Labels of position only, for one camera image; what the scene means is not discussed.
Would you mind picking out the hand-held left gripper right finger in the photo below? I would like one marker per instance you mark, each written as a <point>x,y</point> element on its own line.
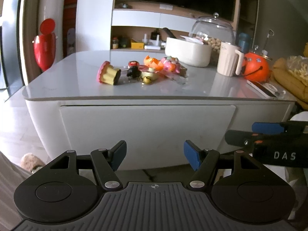
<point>191,155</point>

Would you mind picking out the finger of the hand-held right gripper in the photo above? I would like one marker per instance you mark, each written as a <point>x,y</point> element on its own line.
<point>238,138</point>
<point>264,127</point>

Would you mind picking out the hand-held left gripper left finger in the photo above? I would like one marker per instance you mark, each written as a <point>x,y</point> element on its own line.
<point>119,155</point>

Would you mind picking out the pink yellow cupcake toy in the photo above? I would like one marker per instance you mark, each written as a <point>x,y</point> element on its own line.
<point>108,74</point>

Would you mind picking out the red and black small toy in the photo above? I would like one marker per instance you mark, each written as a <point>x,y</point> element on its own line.
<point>133,70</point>

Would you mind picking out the white flat device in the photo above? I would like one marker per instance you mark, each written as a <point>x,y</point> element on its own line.
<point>263,89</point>

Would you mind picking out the orange pumpkin bucket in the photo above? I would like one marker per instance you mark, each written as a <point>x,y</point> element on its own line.
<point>256,67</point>

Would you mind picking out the cream ribbed mug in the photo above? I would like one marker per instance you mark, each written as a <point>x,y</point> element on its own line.
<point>227,59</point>

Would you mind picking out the fluffy beige slipper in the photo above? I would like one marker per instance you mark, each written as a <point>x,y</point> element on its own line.
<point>31,161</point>

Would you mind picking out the teal jar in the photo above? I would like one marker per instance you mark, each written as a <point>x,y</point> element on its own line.
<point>244,41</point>

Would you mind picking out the thin metal rod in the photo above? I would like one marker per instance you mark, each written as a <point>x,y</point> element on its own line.
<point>270,35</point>

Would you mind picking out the pink clear plastic packet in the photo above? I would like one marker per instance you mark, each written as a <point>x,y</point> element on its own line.
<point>169,63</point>

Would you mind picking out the pile of peanuts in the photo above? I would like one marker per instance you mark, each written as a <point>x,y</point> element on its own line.
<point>215,44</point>

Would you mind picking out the orange plastic toy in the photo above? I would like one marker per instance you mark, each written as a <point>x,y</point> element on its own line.
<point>152,62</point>

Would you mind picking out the white oval storage box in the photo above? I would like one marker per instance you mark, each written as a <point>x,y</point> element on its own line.
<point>187,53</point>

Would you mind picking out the small yellow box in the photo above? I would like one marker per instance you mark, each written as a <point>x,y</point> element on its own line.
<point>137,45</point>

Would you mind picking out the small bottle with red cap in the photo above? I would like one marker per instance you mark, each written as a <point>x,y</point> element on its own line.
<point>115,43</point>

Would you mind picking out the dark green jar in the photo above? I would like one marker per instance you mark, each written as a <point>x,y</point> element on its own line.
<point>124,42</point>

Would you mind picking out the white router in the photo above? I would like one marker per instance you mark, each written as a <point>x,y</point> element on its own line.
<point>152,47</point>

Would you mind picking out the person's trouser leg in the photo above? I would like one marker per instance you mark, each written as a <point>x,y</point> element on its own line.
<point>9,185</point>

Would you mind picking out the glass dome jar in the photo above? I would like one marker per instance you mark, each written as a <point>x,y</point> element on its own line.
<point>211,26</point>

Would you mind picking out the dark glass bottle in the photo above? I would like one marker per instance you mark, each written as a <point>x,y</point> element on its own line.
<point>155,35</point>

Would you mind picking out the red flip-lid trash bin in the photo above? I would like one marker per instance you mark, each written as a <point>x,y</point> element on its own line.
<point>44,50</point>

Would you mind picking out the white and wood media cabinet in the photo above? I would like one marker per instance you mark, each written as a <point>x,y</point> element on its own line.
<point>134,16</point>

